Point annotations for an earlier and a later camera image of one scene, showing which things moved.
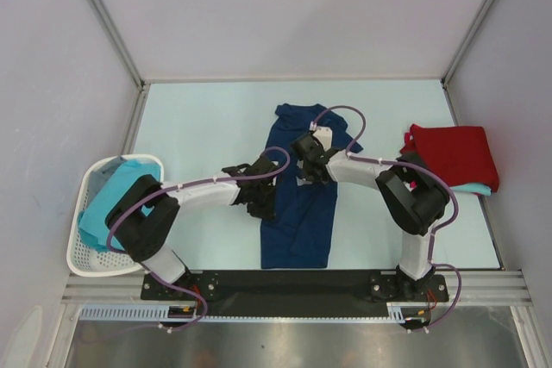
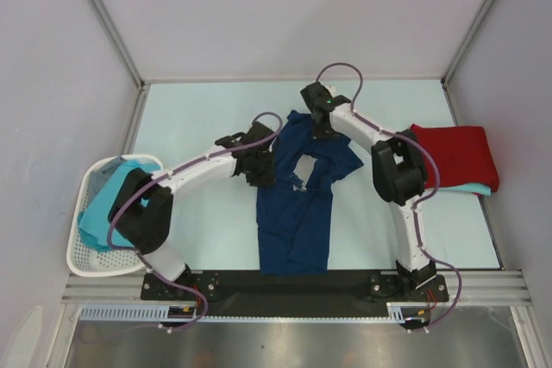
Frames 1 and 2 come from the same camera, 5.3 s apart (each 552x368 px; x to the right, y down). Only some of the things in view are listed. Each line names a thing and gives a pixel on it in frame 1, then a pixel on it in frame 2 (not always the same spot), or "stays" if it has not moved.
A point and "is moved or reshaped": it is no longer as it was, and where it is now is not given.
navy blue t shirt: x=303 y=233 is moved or reshaped
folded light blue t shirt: x=476 y=188 stays
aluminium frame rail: x=477 y=288 stays
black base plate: x=243 y=294 stays
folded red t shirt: x=459 y=153 stays
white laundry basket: x=84 y=260 stays
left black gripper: x=266 y=212 → x=266 y=178
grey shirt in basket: x=99 y=176 stays
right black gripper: x=305 y=174 → x=320 y=134
